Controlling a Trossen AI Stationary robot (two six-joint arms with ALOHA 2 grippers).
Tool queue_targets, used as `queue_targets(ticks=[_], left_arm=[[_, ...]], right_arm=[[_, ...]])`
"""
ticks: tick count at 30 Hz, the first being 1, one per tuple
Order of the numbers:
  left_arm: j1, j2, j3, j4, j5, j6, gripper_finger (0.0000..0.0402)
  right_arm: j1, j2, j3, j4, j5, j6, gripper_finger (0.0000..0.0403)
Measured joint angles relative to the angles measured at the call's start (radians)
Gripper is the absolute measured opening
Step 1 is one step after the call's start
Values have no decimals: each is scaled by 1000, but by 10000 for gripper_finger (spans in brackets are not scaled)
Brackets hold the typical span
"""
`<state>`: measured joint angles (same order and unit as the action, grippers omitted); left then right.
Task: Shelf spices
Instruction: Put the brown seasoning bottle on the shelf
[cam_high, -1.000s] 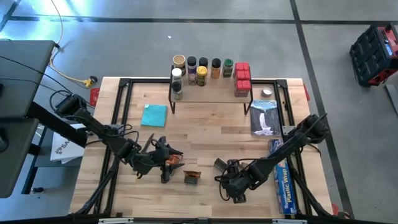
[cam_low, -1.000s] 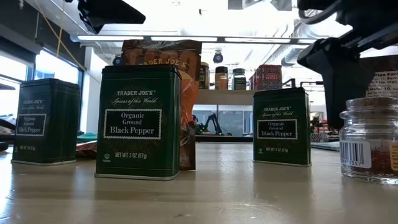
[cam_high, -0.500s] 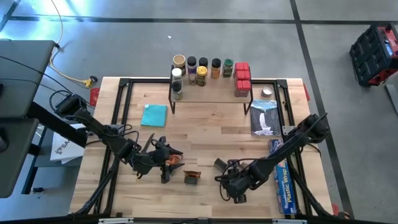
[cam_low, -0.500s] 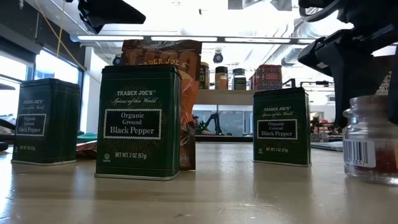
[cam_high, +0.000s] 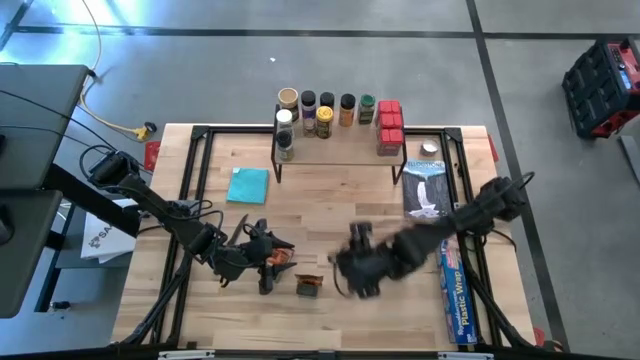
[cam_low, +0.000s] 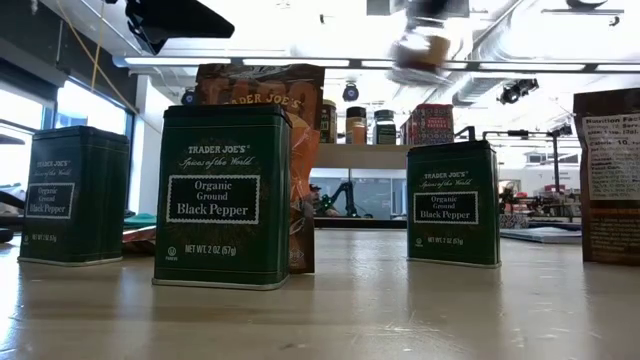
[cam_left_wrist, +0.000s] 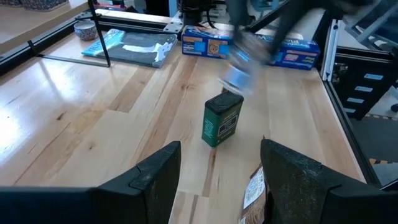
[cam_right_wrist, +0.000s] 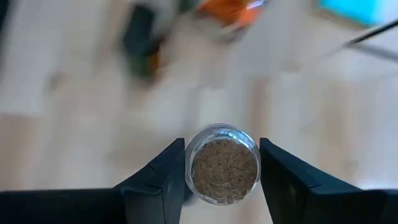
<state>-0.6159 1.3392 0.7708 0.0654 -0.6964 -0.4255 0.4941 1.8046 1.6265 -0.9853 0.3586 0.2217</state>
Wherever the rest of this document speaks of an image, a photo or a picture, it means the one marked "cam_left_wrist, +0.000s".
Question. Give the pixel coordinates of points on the wooden shelf riser black frame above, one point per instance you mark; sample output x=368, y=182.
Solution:
x=31, y=25

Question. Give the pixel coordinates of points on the orange taco mix packet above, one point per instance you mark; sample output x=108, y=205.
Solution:
x=253, y=199

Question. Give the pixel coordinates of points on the silver aluminium post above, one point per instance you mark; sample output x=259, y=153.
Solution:
x=329, y=49

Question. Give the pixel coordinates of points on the red clamp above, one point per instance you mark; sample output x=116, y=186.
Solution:
x=109, y=7

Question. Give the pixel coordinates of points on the blue plastic wrap box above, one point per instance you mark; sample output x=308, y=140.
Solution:
x=205, y=46

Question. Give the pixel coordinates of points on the brown seasoning packet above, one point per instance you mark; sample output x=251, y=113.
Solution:
x=239, y=74

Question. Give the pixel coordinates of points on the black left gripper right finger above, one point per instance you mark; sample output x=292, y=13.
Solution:
x=311, y=199

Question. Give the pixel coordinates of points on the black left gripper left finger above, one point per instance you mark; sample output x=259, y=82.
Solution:
x=124, y=202

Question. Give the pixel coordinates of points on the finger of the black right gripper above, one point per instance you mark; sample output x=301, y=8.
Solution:
x=284, y=31
x=240, y=18

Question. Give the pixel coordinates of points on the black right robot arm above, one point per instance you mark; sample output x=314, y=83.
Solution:
x=194, y=12

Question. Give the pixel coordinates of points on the green black pepper tin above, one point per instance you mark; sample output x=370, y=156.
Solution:
x=222, y=124

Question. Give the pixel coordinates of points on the small ceramic bowl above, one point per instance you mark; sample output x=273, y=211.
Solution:
x=85, y=30

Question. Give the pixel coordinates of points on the silver arm base bracket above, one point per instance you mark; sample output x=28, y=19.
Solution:
x=174, y=23

